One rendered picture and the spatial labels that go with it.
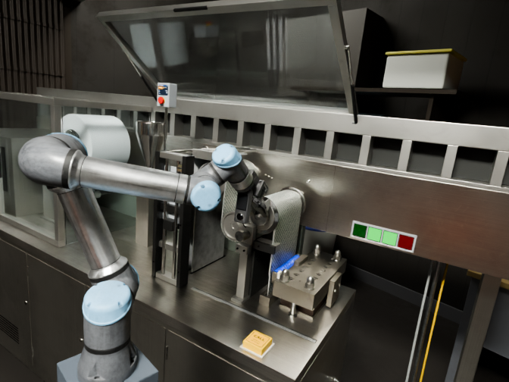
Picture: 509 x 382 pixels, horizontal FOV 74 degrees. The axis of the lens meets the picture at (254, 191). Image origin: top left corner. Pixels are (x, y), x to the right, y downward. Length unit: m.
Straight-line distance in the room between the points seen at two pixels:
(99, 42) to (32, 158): 3.60
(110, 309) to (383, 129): 1.12
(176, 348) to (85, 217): 0.62
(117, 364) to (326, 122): 1.14
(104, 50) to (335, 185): 3.49
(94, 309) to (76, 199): 0.29
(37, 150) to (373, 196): 1.16
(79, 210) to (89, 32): 3.53
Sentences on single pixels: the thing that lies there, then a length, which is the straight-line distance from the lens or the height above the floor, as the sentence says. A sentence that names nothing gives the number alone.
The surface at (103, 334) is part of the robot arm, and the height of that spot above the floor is 1.04.
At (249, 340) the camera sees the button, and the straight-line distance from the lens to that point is 1.17.
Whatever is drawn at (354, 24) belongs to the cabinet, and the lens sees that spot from 3.52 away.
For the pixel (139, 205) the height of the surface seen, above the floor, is 1.11.
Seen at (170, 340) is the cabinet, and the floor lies 0.78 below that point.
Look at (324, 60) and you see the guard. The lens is 1.33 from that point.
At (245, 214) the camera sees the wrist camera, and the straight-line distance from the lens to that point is 1.10.
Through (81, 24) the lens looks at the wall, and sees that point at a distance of 4.41.
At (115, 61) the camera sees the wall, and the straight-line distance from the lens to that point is 4.50.
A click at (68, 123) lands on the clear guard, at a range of 1.82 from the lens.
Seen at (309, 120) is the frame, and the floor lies 1.61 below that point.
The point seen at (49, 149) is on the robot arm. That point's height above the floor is 1.50.
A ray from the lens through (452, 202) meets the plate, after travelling 1.43.
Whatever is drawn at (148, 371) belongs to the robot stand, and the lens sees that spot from 1.11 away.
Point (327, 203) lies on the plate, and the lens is 1.52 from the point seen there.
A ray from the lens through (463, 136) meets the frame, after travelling 1.42.
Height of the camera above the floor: 1.62
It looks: 13 degrees down
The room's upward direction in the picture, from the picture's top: 6 degrees clockwise
